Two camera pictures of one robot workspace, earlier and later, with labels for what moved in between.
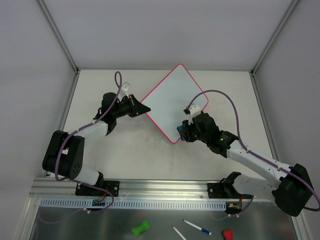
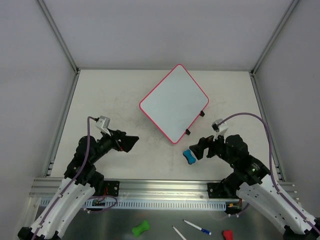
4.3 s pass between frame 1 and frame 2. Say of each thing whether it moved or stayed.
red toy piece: stayed
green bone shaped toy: stayed
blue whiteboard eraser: moved
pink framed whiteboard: stayed
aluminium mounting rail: stayed
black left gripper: moved
